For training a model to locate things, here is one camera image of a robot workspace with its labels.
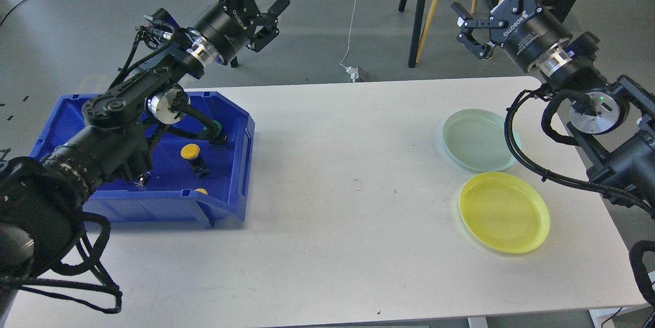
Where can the yellow plate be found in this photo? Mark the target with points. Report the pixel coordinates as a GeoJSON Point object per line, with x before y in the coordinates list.
{"type": "Point", "coordinates": [504, 213]}

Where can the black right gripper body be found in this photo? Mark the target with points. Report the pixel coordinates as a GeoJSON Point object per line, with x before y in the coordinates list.
{"type": "Point", "coordinates": [526, 35]}

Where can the light green plate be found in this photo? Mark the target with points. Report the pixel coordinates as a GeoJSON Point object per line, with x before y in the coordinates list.
{"type": "Point", "coordinates": [475, 140]}

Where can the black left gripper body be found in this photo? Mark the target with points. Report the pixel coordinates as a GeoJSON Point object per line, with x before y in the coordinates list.
{"type": "Point", "coordinates": [222, 30]}

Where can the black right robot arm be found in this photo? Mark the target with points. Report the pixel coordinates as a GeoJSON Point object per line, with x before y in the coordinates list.
{"type": "Point", "coordinates": [611, 122]}

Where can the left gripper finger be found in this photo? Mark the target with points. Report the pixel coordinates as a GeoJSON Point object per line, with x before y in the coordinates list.
{"type": "Point", "coordinates": [268, 26]}

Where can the yellow push button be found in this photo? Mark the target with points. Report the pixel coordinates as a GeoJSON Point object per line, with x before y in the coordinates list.
{"type": "Point", "coordinates": [192, 154]}

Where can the green push button in bin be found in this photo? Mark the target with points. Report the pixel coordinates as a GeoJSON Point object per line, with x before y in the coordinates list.
{"type": "Point", "coordinates": [214, 134]}

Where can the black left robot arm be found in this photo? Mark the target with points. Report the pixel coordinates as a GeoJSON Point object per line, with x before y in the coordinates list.
{"type": "Point", "coordinates": [48, 240]}

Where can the blue plastic bin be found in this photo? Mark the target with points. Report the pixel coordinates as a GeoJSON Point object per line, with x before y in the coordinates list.
{"type": "Point", "coordinates": [170, 196]}

